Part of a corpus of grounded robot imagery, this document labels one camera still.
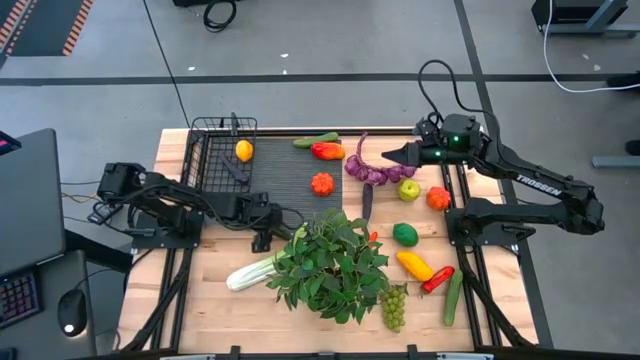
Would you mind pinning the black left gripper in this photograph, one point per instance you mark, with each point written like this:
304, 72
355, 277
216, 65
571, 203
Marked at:
255, 207

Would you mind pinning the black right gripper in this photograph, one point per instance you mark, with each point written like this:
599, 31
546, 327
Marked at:
445, 155

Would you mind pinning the yellow-green apple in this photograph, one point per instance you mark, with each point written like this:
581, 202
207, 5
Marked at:
409, 190

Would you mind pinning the pale green celery stalk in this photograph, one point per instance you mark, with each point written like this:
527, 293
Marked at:
255, 272

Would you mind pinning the orange tangerine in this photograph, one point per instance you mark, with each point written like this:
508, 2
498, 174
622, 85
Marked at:
438, 198

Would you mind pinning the orange ridged pumpkin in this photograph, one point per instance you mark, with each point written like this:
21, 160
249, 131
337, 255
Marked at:
322, 184

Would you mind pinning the red and yellow pepper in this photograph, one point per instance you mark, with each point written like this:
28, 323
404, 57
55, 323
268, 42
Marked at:
327, 150

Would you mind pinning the green lime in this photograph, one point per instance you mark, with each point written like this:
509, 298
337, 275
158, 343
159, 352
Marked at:
405, 234

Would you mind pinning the yellow lemon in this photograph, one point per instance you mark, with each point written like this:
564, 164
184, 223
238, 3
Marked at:
244, 150

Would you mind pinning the small orange pepper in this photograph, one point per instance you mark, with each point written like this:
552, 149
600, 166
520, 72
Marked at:
373, 236

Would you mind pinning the green cucumber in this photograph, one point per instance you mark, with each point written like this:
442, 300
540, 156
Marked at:
452, 298
315, 140

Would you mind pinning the yellow bell pepper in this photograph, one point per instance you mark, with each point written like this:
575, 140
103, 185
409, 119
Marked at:
415, 266

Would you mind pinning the shiny red pepper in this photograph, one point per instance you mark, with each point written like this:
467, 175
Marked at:
438, 279

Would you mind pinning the green grape bunch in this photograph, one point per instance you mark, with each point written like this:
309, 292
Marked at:
393, 307

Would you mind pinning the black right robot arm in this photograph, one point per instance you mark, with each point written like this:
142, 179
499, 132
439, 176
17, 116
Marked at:
540, 182

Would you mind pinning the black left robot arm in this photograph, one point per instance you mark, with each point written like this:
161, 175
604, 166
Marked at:
165, 192

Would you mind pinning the grey woven placemat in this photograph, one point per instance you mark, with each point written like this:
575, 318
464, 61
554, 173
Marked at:
295, 175

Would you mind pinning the black pot with leafy plant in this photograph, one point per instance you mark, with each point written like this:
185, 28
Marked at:
330, 270

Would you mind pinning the black power adapter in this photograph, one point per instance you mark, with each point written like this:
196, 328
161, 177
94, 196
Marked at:
100, 215

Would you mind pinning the grey metal floor bar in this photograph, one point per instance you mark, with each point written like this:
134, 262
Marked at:
615, 161

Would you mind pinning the black box on grey stand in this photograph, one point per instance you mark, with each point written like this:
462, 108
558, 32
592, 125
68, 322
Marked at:
575, 12

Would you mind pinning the black computer mouse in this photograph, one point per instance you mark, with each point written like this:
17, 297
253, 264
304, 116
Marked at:
72, 312

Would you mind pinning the black floor object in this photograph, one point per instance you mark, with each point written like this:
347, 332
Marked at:
625, 80
633, 147

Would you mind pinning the grey monitor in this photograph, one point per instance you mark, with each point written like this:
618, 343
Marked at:
30, 200

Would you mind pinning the grey desk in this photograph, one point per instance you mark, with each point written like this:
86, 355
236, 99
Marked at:
50, 345

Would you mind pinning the backlit keyboard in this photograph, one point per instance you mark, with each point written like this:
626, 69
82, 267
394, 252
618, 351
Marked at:
17, 299

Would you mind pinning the dark device with red light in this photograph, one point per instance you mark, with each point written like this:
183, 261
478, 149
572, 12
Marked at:
6, 142

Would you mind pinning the hazard striped floor mat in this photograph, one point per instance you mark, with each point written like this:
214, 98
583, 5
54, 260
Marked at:
45, 25

